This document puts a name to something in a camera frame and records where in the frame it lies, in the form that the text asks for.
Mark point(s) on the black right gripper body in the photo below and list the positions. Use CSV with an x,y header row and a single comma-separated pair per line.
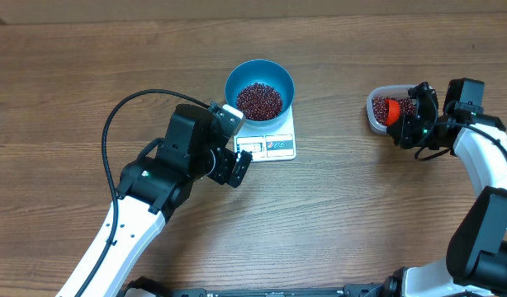
x,y
421,120

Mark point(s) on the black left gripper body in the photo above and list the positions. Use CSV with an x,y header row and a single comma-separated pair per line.
x,y
223,167

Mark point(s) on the orange measuring scoop blue handle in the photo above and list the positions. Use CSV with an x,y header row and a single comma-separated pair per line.
x,y
393,112

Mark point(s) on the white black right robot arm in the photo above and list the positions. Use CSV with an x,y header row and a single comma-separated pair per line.
x,y
476,259

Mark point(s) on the white digital kitchen scale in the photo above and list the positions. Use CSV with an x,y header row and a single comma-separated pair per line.
x,y
275,141

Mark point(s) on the red beans in bowl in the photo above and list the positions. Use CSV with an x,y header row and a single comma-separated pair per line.
x,y
259,102

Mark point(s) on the blue plastic bowl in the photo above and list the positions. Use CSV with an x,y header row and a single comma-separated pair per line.
x,y
261,71

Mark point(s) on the red adzuki beans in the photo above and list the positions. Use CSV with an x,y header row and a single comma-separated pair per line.
x,y
379,107

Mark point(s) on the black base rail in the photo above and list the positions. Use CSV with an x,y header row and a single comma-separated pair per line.
x,y
145,287

